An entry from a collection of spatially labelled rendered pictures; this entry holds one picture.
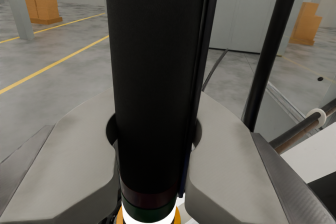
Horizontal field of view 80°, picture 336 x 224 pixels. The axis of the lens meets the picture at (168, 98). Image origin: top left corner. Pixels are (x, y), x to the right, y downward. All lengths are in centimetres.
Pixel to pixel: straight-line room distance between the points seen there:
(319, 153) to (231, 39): 531
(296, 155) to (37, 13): 843
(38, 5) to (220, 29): 598
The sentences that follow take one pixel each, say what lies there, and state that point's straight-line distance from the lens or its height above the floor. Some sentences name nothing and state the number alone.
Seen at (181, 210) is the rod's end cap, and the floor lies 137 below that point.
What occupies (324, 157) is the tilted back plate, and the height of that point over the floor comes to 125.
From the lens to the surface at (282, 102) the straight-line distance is 131.
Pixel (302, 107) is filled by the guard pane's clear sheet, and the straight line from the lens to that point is 120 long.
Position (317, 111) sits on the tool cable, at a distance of 38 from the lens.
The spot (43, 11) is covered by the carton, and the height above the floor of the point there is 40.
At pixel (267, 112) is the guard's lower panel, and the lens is 145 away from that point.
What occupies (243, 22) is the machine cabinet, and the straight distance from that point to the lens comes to 569.
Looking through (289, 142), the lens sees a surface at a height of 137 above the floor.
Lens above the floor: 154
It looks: 30 degrees down
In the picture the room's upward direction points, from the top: 4 degrees clockwise
